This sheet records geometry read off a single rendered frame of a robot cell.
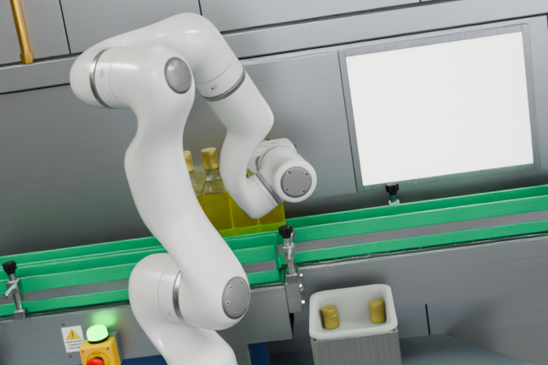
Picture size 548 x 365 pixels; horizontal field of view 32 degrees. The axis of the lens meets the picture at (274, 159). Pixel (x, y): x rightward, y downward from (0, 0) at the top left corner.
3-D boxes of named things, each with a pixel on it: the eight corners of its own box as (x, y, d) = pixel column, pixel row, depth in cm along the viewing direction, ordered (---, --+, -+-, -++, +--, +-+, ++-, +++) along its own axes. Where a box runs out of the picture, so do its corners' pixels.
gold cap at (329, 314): (338, 321, 205) (335, 302, 204) (341, 327, 201) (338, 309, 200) (321, 324, 204) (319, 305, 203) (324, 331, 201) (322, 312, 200)
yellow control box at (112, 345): (124, 361, 206) (117, 330, 204) (117, 377, 199) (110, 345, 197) (93, 365, 207) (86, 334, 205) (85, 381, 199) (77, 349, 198)
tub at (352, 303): (394, 318, 205) (389, 282, 203) (403, 366, 184) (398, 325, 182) (315, 328, 207) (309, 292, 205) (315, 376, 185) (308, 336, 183)
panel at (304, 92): (537, 164, 222) (525, 22, 214) (541, 168, 219) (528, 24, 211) (165, 214, 229) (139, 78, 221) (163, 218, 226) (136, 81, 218)
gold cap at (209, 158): (219, 164, 212) (217, 146, 211) (218, 169, 208) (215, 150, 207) (204, 167, 212) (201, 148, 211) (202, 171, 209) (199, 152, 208)
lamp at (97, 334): (110, 333, 203) (108, 321, 203) (106, 342, 199) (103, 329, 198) (90, 336, 204) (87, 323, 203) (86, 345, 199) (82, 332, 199)
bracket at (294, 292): (306, 294, 210) (302, 265, 209) (305, 311, 201) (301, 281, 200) (290, 296, 211) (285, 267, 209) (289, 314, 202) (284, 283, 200)
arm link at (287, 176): (272, 197, 191) (308, 169, 191) (287, 215, 178) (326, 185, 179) (249, 166, 188) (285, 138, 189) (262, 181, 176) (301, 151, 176)
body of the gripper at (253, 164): (299, 142, 192) (287, 132, 203) (251, 151, 190) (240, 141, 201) (305, 177, 194) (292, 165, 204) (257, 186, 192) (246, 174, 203)
